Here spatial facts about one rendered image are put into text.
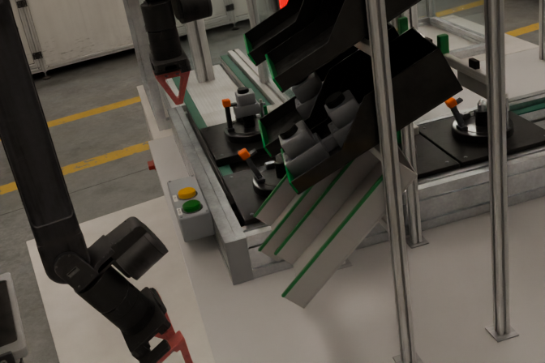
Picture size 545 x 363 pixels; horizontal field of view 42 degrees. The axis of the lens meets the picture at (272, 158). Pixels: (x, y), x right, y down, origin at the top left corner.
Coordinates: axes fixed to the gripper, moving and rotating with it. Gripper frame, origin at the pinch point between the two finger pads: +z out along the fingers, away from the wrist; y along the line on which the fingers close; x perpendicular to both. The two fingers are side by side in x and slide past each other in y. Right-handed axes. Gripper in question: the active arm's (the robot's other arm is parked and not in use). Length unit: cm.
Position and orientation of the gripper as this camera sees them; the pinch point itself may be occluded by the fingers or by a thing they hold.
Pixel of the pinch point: (178, 100)
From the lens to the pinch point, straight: 140.5
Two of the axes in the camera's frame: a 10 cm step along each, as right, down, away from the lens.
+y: -2.5, -3.7, 9.0
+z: 1.6, 9.0, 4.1
